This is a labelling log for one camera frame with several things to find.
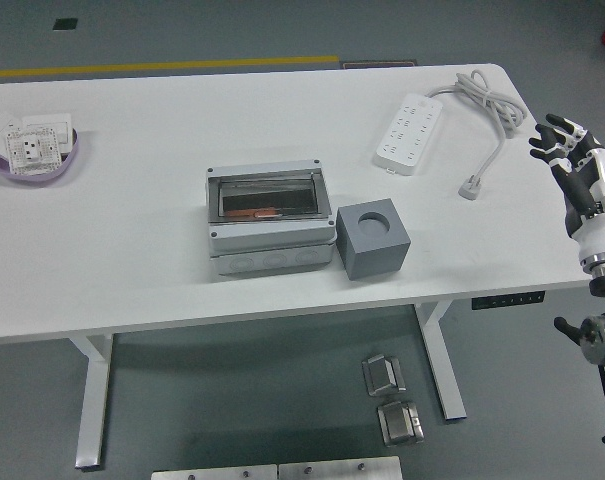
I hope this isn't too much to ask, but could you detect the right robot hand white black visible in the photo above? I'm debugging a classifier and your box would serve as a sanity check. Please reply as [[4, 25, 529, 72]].
[[527, 113, 605, 266]]

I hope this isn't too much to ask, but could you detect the grey electrical box clear lid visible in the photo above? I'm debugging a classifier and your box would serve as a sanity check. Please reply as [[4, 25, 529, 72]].
[[204, 158, 337, 279]]

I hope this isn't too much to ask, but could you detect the orange cylinder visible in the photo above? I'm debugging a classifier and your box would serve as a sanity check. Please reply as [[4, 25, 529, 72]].
[[226, 207, 283, 220]]

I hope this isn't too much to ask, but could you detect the grey cube with round hole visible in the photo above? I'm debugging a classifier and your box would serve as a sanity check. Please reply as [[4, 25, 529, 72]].
[[335, 198, 412, 280]]

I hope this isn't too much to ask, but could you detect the black table control panel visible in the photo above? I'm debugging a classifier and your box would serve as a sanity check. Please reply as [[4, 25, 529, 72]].
[[471, 291, 546, 310]]

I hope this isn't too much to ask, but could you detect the white power strip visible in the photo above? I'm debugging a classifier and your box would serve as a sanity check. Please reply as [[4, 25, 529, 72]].
[[373, 91, 444, 177]]

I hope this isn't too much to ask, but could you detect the white table leg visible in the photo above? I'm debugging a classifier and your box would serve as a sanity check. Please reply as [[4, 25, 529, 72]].
[[67, 333, 116, 471], [414, 299, 468, 424]]

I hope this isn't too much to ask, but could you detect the small metal block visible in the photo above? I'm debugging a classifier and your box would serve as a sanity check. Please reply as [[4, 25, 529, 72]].
[[376, 399, 426, 446], [361, 353, 407, 398]]

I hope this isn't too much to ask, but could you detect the metal plate with screws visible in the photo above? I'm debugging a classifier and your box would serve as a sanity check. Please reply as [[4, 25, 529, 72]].
[[150, 463, 279, 480], [277, 455, 403, 480]]

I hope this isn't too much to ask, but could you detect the purple bowl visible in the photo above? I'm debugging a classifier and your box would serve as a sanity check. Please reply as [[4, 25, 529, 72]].
[[0, 128, 82, 189]]

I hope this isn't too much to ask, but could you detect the white printed socket module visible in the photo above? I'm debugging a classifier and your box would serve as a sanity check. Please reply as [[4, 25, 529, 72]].
[[2, 127, 66, 176]]

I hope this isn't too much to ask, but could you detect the grey-white power cord with plug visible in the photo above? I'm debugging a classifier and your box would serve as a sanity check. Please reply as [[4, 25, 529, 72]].
[[426, 68, 528, 201]]

